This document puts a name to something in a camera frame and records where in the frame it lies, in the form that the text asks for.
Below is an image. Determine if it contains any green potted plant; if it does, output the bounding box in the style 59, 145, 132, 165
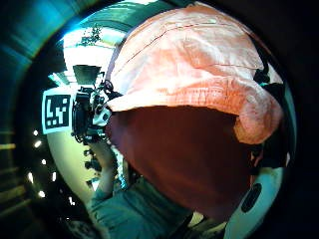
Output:
79, 24, 105, 48

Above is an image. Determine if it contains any the person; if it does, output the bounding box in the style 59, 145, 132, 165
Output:
85, 177, 201, 239

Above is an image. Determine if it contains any dark hanging lamp shade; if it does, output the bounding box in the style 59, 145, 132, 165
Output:
72, 64, 103, 87

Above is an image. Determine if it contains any orange cloth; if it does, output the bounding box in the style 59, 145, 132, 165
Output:
105, 1, 285, 224

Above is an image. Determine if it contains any white marker cube left glove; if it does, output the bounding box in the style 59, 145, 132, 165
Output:
41, 86, 75, 135

